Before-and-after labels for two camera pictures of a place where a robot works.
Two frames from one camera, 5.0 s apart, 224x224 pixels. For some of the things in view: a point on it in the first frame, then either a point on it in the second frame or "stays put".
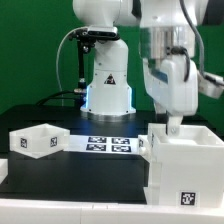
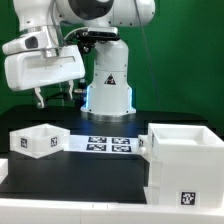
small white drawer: x=40 y=140 stays put
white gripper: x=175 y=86 to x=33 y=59
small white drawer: x=144 y=147 stays put
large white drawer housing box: x=186 y=169 stays put
